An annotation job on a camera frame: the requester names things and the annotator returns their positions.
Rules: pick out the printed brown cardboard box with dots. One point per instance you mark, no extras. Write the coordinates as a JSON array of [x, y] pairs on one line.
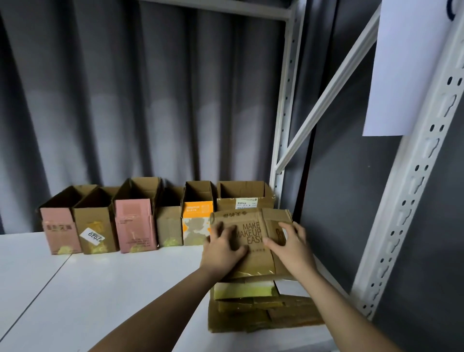
[[246, 196]]

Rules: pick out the brown box with 7020 sticker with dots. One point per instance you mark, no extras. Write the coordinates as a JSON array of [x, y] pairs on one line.
[[94, 225]]

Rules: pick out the person's right hand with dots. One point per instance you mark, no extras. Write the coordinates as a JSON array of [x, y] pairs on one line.
[[294, 252]]

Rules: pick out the orange and white carton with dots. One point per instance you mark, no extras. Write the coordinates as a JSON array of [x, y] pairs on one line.
[[197, 217]]

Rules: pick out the pile of cardboard boxes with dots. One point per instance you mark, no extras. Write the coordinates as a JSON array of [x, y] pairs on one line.
[[261, 308]]

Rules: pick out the small brown labelled carton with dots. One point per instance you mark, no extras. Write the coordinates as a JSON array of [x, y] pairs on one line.
[[169, 225]]

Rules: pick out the person's right forearm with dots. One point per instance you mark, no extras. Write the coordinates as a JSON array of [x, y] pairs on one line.
[[344, 315]]

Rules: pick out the pink lettered cardboard box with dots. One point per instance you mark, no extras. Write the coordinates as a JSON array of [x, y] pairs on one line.
[[62, 225], [136, 221]]

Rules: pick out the person's left forearm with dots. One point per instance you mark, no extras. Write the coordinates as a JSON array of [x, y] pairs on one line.
[[149, 319]]

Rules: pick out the person's left hand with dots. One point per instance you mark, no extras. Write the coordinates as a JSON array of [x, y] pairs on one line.
[[221, 254]]

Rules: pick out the plain paper sheet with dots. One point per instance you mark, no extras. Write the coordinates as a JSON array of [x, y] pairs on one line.
[[406, 72]]

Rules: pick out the brown box with white label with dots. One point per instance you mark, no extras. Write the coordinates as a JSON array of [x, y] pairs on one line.
[[254, 232]]

